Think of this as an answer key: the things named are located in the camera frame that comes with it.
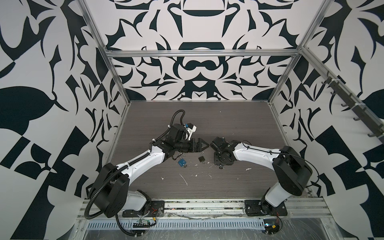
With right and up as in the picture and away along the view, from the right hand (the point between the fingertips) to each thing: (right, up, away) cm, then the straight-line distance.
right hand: (218, 160), depth 89 cm
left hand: (-9, +12, -10) cm, 18 cm away
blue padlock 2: (+1, -3, -2) cm, 4 cm away
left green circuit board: (-39, -25, -16) cm, 49 cm away
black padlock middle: (-9, 0, +3) cm, 10 cm away
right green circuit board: (+22, -26, -17) cm, 38 cm away
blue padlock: (-21, -1, 0) cm, 21 cm away
